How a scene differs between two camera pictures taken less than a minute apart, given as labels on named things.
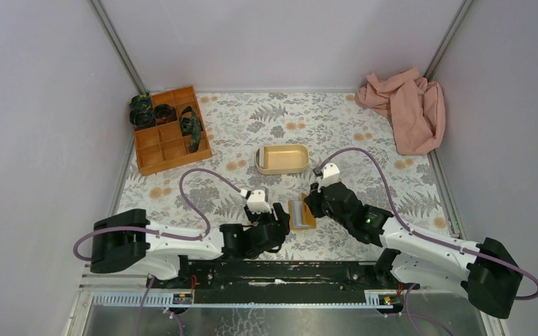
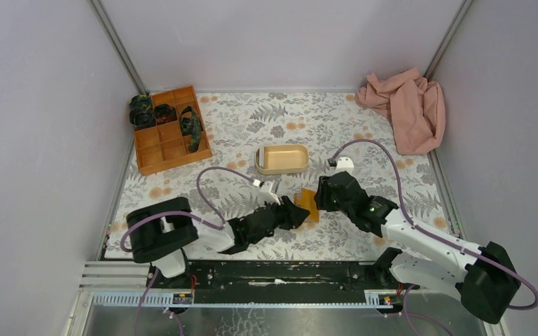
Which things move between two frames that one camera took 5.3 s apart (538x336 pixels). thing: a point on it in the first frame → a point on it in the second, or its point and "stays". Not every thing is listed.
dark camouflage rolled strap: [141, 111] stays
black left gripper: [277, 222] → [283, 214]
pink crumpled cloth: [415, 106] stays
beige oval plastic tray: [283, 159] stays
